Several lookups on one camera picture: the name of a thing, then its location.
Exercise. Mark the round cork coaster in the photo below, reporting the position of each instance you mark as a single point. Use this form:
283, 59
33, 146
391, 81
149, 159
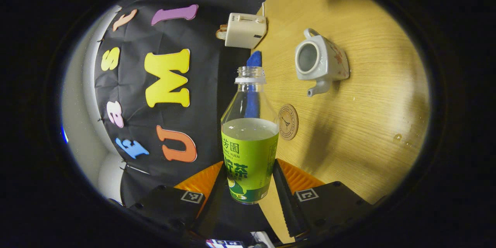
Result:
288, 122

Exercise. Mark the white toaster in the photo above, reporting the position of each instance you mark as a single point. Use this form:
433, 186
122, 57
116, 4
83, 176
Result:
244, 31

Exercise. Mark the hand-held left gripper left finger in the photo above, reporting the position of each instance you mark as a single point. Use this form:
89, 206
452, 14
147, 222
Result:
209, 213

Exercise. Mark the bread slice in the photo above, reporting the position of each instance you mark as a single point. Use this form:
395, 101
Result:
221, 32

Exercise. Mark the white ceramic teacup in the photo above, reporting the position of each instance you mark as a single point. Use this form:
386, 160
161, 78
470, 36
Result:
329, 62

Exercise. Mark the blue towel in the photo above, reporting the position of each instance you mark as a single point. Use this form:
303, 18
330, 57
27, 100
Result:
254, 60

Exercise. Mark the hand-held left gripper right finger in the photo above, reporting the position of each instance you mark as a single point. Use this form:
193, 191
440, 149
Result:
286, 205

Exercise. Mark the green label water bottle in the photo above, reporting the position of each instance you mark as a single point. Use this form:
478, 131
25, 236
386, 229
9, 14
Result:
248, 162

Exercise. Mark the white side table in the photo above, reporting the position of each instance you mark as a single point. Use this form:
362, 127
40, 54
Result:
263, 239

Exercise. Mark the black backdrop cloth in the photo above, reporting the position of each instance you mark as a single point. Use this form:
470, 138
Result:
205, 77

